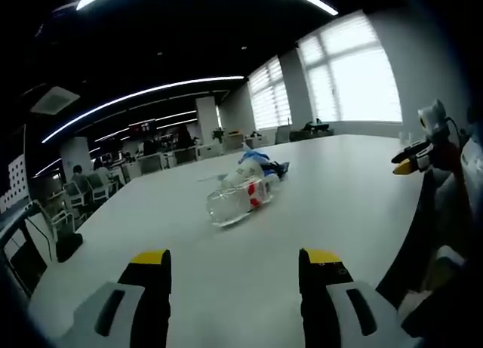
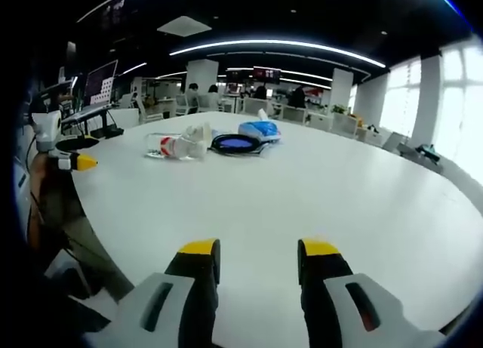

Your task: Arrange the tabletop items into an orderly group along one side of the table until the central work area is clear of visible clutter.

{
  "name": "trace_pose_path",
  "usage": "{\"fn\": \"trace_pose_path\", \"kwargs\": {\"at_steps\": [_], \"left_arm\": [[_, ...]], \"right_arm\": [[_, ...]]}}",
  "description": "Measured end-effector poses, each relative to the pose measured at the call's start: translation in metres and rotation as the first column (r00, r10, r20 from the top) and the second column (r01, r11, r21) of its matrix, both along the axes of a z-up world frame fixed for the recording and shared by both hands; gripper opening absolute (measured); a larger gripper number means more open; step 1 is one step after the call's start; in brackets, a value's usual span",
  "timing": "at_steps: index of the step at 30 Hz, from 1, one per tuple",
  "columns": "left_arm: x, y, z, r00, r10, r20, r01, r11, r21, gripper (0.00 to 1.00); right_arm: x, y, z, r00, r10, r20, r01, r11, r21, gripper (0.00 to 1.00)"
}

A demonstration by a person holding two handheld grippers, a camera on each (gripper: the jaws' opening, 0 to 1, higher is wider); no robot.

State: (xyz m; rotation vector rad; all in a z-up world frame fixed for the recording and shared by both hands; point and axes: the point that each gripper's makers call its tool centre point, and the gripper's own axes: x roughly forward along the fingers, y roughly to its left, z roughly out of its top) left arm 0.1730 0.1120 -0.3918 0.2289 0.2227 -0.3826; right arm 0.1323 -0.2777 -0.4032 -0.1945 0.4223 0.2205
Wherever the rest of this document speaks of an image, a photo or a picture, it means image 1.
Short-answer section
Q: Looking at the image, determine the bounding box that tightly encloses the red and white packet item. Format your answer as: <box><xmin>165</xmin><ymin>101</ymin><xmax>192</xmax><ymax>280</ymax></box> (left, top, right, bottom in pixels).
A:
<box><xmin>245</xmin><ymin>178</ymin><xmax>273</xmax><ymax>210</ymax></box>

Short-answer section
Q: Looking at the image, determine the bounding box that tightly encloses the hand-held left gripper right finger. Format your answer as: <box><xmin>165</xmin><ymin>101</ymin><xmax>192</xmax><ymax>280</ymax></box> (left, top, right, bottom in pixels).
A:
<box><xmin>298</xmin><ymin>247</ymin><xmax>424</xmax><ymax>348</ymax></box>

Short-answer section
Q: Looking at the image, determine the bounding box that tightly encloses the black object at table edge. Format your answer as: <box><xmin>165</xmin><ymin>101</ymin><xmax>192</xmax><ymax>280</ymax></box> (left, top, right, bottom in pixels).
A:
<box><xmin>55</xmin><ymin>231</ymin><xmax>85</xmax><ymax>263</ymax></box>

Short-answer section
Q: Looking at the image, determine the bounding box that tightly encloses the white bag item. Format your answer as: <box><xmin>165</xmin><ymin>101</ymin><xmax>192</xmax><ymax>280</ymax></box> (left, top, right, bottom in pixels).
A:
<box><xmin>222</xmin><ymin>162</ymin><xmax>266</xmax><ymax>190</ymax></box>

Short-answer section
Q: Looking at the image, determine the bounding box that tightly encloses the ceiling air vent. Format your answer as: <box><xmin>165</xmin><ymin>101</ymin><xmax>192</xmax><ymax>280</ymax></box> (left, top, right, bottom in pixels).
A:
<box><xmin>29</xmin><ymin>84</ymin><xmax>82</xmax><ymax>115</ymax></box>

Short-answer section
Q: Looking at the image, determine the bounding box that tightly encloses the large window with blinds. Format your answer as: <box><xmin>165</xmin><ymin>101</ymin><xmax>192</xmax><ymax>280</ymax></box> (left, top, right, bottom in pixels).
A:
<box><xmin>297</xmin><ymin>11</ymin><xmax>404</xmax><ymax>123</ymax></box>

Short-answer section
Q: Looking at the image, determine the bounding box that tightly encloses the white office chair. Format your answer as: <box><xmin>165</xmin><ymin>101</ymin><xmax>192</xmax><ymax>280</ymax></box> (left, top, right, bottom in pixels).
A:
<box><xmin>62</xmin><ymin>180</ymin><xmax>90</xmax><ymax>219</ymax></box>
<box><xmin>33</xmin><ymin>199</ymin><xmax>75</xmax><ymax>251</ymax></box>
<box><xmin>85</xmin><ymin>172</ymin><xmax>112</xmax><ymax>204</ymax></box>

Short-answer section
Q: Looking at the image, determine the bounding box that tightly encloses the blue and white packet item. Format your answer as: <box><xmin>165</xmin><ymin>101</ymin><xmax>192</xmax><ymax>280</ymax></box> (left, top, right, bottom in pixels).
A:
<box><xmin>237</xmin><ymin>148</ymin><xmax>292</xmax><ymax>183</ymax></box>

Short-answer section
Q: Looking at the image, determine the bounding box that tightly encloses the clear plastic container item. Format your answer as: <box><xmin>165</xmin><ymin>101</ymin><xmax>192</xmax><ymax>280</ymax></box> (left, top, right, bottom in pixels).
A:
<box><xmin>205</xmin><ymin>185</ymin><xmax>273</xmax><ymax>228</ymax></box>

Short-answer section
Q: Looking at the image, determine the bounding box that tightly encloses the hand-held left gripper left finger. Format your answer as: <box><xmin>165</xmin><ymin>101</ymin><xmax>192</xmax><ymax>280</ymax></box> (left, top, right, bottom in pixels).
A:
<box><xmin>56</xmin><ymin>248</ymin><xmax>173</xmax><ymax>348</ymax></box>

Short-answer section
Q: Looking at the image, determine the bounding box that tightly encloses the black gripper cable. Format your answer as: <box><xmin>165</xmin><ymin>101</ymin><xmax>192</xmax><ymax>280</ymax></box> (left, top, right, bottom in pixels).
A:
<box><xmin>445</xmin><ymin>115</ymin><xmax>471</xmax><ymax>141</ymax></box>

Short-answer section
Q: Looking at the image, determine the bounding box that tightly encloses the dark bag on sill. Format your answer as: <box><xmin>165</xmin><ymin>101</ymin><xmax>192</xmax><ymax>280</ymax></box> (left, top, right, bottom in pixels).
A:
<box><xmin>300</xmin><ymin>118</ymin><xmax>334</xmax><ymax>134</ymax></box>

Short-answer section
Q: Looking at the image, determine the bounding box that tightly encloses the narrow window with blinds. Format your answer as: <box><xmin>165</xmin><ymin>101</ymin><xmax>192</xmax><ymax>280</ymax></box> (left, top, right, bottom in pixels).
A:
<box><xmin>247</xmin><ymin>55</ymin><xmax>294</xmax><ymax>131</ymax></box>

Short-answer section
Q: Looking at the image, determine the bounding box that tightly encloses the white table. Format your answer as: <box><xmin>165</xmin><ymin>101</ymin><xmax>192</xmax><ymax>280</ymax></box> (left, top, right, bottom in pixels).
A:
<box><xmin>26</xmin><ymin>133</ymin><xmax>433</xmax><ymax>348</ymax></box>

